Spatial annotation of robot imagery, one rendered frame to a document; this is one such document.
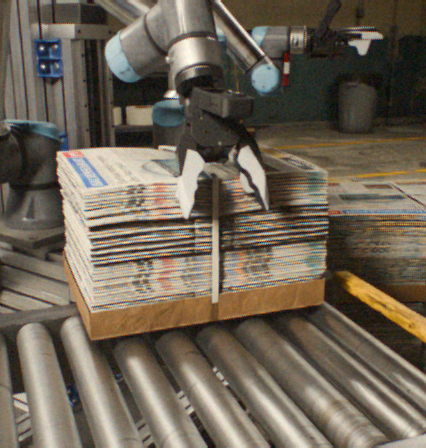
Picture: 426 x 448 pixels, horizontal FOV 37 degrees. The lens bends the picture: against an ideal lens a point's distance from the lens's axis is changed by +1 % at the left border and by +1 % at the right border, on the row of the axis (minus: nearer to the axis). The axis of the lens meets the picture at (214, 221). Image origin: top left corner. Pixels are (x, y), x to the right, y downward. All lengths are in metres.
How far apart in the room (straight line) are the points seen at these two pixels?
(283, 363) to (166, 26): 0.50
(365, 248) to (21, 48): 0.96
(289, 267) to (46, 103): 0.89
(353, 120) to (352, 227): 7.15
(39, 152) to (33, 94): 0.27
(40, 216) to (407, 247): 0.85
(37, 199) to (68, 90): 0.33
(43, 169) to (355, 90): 7.35
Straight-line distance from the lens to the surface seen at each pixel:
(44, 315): 1.05
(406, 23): 9.62
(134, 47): 0.99
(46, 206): 1.44
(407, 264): 1.59
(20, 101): 1.69
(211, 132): 0.86
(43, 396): 0.84
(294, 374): 0.87
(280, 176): 0.94
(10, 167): 1.38
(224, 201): 0.92
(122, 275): 0.91
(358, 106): 8.61
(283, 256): 0.99
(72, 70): 1.62
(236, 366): 0.88
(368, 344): 0.96
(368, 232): 1.54
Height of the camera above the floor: 1.22
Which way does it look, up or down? 16 degrees down
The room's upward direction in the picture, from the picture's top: straight up
